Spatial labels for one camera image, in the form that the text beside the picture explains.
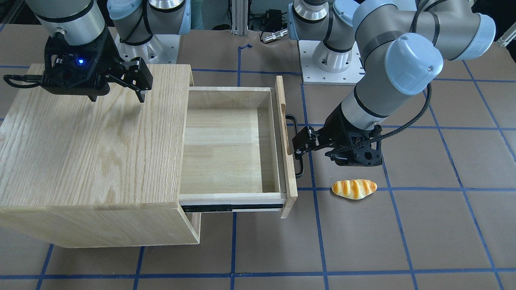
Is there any toy bread loaf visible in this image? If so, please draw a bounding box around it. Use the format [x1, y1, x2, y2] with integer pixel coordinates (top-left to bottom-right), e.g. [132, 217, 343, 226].
[331, 179, 377, 200]

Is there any black drawer handle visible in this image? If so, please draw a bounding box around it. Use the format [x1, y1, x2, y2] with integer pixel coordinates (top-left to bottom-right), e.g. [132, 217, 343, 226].
[285, 114, 304, 178]

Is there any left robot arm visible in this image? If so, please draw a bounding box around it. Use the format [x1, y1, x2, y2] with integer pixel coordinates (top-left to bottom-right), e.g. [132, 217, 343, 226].
[288, 0, 496, 167]

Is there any wooden drawer cabinet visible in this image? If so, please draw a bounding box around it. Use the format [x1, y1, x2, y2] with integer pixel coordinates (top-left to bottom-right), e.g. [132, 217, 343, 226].
[0, 64, 200, 248]

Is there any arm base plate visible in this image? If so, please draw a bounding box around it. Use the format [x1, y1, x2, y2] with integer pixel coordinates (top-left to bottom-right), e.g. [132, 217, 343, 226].
[298, 40, 365, 86]
[115, 34, 181, 64]

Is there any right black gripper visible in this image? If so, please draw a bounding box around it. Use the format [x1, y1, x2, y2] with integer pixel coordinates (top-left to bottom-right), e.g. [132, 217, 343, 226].
[40, 29, 153, 103]

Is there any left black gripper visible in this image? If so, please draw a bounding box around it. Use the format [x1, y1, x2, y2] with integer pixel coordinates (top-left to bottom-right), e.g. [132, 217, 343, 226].
[295, 106, 383, 167]

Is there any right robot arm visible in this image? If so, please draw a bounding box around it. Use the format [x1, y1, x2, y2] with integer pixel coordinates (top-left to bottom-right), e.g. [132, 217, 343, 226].
[4, 0, 191, 103]

